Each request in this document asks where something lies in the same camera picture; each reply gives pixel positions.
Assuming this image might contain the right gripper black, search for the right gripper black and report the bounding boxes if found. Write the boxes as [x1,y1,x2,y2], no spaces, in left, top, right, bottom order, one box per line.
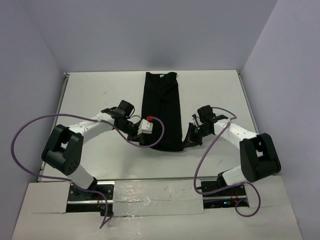
[181,122,212,149]

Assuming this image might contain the black t shirt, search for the black t shirt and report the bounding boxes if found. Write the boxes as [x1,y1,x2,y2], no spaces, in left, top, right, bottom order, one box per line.
[141,72,184,152]

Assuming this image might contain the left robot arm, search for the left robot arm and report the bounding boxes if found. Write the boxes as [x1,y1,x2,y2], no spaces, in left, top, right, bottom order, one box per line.
[41,100,151,199]

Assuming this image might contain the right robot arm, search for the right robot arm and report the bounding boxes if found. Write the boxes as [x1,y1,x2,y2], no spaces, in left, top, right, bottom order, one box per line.
[183,105,282,196]

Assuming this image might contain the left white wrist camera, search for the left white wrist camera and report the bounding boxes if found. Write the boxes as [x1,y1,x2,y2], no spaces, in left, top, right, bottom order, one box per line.
[137,119,153,135]

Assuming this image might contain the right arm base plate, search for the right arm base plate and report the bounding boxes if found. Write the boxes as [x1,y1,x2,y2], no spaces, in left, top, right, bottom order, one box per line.
[197,180,249,209]

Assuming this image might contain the aluminium table rail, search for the aluminium table rail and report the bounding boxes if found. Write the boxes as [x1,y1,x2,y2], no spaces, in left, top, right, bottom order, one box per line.
[36,72,70,182]

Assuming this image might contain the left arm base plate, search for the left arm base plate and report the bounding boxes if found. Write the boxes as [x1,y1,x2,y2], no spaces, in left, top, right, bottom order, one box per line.
[65,183,114,217]

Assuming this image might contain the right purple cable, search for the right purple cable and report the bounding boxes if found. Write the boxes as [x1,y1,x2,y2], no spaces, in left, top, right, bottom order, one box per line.
[193,106,261,217]

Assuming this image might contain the purple cable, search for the purple cable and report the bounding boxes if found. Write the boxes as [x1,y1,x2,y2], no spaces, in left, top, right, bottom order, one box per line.
[11,113,166,229]
[193,106,261,217]

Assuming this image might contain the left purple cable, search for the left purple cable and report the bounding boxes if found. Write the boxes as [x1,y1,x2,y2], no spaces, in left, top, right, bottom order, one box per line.
[11,113,166,229]

